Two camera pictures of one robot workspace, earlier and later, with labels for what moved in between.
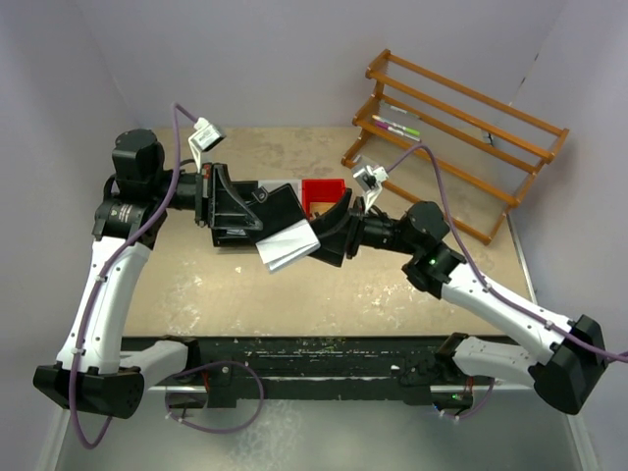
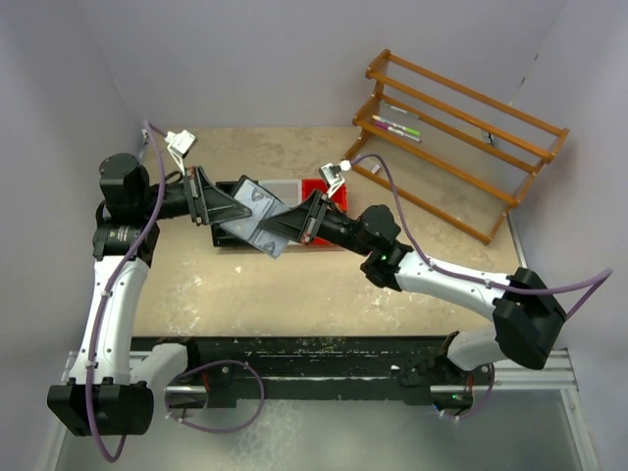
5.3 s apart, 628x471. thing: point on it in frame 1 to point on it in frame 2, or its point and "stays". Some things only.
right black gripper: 332,230 to 302,222
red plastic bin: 318,195 stays
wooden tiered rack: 448,152 stays
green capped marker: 403,128 stays
